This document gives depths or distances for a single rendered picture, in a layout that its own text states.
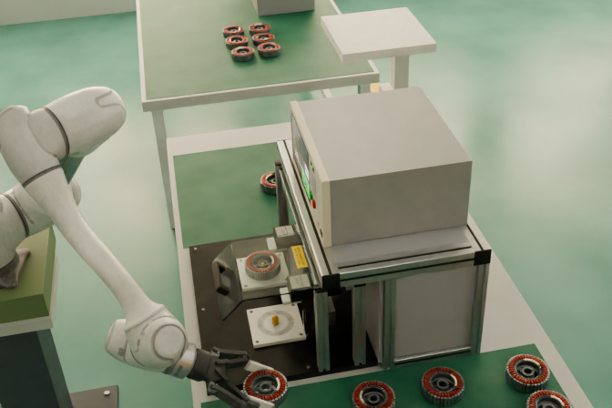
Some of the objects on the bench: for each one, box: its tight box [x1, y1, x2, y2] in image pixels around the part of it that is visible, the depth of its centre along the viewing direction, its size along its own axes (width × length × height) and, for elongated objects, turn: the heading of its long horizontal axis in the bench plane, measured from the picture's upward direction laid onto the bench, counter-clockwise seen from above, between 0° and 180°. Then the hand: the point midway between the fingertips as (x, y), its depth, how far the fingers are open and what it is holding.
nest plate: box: [247, 303, 306, 348], centre depth 232 cm, size 15×15×1 cm
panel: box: [365, 281, 383, 362], centre depth 238 cm, size 1×66×30 cm, turn 15°
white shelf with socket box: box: [321, 7, 437, 91], centre depth 314 cm, size 35×37×46 cm
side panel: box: [381, 263, 490, 370], centre depth 214 cm, size 28×3×32 cm, turn 105°
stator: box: [352, 381, 395, 408], centre depth 208 cm, size 11×11×4 cm
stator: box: [421, 366, 464, 406], centre depth 212 cm, size 11×11×4 cm
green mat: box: [173, 142, 296, 249], centre depth 300 cm, size 94×61×1 cm, turn 105°
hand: (264, 388), depth 201 cm, fingers closed on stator, 11 cm apart
